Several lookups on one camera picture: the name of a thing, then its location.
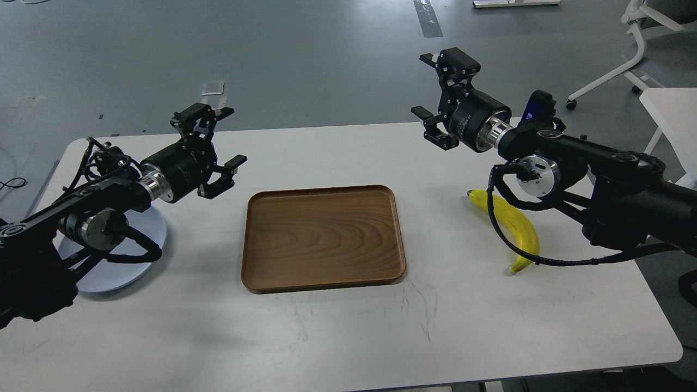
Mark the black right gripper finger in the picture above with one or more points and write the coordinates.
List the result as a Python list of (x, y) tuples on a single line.
[(455, 70), (432, 133)]

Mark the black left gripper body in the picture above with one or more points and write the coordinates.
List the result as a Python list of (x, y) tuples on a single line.
[(185, 165)]

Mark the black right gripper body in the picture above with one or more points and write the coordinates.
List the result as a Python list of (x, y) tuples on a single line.
[(467, 116)]

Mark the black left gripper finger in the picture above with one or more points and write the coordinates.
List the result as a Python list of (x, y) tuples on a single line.
[(199, 120), (225, 180)]

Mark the yellow banana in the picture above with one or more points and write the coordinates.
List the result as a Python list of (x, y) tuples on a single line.
[(522, 230)]

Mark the light blue plate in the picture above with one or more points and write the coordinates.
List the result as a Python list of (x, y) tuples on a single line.
[(107, 276)]

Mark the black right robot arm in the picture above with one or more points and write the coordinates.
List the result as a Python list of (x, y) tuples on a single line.
[(619, 197)]

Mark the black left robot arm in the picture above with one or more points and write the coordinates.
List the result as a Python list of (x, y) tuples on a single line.
[(45, 255)]

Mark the white board on floor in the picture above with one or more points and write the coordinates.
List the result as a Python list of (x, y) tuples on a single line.
[(514, 3)]

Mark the brown wooden tray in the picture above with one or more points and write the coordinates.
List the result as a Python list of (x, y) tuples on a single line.
[(324, 238)]

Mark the white side table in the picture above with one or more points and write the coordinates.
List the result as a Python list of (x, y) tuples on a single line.
[(674, 112)]

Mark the white office chair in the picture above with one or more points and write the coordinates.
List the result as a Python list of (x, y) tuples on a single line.
[(662, 48)]

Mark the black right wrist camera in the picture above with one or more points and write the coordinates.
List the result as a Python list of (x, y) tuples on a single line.
[(540, 107)]

